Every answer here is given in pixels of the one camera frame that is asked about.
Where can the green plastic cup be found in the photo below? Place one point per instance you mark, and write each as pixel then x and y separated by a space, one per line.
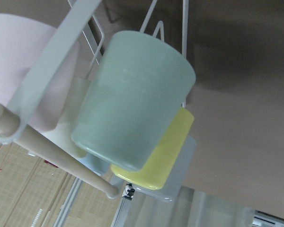
pixel 133 98

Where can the yellow plastic cup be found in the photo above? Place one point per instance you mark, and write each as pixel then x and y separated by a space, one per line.
pixel 156 170

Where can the grey plastic cup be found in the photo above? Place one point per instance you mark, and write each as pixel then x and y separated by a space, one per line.
pixel 172 186

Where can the cream plastic cup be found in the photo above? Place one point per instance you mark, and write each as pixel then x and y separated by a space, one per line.
pixel 61 135

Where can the pink plastic cup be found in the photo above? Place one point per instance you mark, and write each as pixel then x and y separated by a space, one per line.
pixel 21 42

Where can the white wire cup rack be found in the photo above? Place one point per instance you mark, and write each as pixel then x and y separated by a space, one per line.
pixel 15 116

